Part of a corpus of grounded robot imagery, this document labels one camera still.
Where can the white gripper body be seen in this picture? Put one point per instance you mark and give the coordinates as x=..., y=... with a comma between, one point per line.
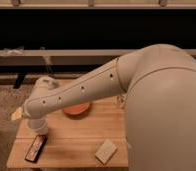
x=17, y=114

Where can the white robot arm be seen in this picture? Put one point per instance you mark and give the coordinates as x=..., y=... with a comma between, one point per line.
x=159, y=85

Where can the white sponge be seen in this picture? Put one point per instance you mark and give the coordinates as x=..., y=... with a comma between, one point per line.
x=105, y=151

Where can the white plastic cup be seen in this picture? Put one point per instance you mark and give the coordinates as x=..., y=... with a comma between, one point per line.
x=39, y=126

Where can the orange bowl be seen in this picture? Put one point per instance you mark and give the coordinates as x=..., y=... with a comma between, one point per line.
x=76, y=110

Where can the small white bottle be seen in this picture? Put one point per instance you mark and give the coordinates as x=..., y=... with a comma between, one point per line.
x=121, y=101

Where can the grey metal rail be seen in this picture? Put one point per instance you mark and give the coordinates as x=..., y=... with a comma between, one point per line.
x=65, y=57

